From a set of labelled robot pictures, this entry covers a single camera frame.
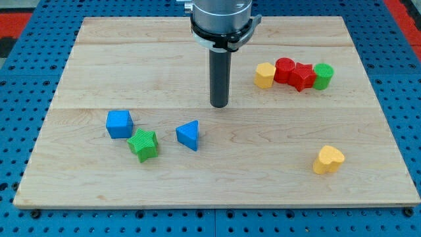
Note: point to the blue cube block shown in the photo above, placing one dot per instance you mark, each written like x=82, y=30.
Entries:
x=119, y=124

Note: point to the light wooden board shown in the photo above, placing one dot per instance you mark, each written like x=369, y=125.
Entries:
x=256, y=153

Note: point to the red star block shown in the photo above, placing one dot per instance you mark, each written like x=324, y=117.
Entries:
x=302, y=77

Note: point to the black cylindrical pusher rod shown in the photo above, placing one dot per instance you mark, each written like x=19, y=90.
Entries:
x=219, y=74

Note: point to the blue triangle block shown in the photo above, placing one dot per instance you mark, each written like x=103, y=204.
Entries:
x=188, y=134

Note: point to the green star block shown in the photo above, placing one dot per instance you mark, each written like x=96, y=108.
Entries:
x=143, y=144

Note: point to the yellow hexagon block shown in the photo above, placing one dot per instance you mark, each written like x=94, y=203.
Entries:
x=264, y=76

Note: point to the green cylinder block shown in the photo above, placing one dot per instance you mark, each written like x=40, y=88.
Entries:
x=324, y=73

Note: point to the yellow heart block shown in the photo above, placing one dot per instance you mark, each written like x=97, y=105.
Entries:
x=329, y=159

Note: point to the red cylinder block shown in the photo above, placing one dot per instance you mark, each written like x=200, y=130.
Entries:
x=284, y=67

